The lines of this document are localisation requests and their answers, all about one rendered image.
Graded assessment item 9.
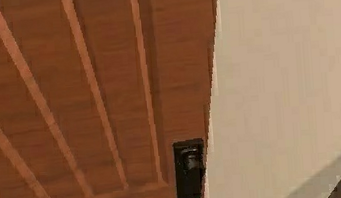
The brown wooden room door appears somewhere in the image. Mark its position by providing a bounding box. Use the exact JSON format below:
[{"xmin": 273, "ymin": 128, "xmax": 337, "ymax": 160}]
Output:
[{"xmin": 0, "ymin": 0, "xmax": 235, "ymax": 198}]

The black door handle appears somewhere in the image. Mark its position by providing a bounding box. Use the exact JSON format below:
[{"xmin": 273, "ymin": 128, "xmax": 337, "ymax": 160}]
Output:
[{"xmin": 171, "ymin": 137, "xmax": 208, "ymax": 198}]

